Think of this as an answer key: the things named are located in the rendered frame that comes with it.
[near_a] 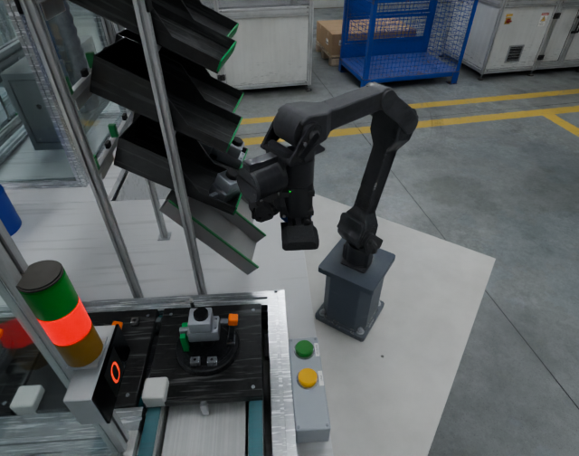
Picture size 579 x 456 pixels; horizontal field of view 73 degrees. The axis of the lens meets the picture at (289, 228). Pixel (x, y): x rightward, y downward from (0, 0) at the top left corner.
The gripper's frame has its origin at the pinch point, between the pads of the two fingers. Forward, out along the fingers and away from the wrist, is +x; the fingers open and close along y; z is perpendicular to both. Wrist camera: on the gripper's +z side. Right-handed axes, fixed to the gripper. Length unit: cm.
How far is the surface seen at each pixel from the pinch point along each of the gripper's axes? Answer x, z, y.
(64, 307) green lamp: -12.0, 29.7, 25.6
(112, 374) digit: 4.4, 29.0, 24.7
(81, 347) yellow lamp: -4.3, 30.1, 26.0
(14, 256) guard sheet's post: -18.7, 33.3, 23.7
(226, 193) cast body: 1.9, 14.4, -17.3
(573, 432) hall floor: 125, -120, -8
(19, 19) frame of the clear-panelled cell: -21, 78, -80
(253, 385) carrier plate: 28.3, 9.7, 14.9
